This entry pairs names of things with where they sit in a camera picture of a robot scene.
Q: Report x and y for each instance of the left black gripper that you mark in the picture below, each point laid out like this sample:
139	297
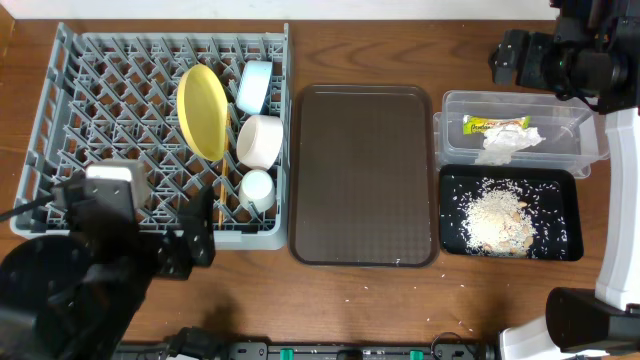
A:
176	248

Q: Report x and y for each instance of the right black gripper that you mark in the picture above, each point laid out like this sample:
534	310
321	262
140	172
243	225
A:
537	46

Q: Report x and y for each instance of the wooden chopstick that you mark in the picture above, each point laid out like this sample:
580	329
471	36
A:
223	194
227	137

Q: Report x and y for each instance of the white paper cup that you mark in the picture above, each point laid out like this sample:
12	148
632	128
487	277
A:
257	191

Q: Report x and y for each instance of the yellow green snack wrapper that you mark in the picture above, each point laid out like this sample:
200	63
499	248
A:
479	125

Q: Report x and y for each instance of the white napkin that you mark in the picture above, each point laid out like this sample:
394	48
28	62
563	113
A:
502	142

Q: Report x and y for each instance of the yellow round plate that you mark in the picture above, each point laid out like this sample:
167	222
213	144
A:
202	109

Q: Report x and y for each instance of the light blue bowl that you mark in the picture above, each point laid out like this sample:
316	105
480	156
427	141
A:
254	86

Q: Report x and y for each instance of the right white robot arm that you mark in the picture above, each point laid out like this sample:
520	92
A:
592	56

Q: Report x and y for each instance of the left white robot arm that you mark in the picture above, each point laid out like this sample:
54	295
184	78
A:
74	296

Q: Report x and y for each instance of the clear plastic waste bin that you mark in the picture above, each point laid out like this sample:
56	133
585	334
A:
573	136

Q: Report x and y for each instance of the grey plastic dish rack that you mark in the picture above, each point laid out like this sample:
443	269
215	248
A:
113	96

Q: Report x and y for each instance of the black plastic tray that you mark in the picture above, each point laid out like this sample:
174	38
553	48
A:
567	188

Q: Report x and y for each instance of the spilled rice pile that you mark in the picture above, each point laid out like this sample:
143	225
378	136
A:
501	217

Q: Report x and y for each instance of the brown serving tray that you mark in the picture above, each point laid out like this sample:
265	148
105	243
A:
363	189

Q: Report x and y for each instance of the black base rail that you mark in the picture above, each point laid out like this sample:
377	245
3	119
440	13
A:
196	343

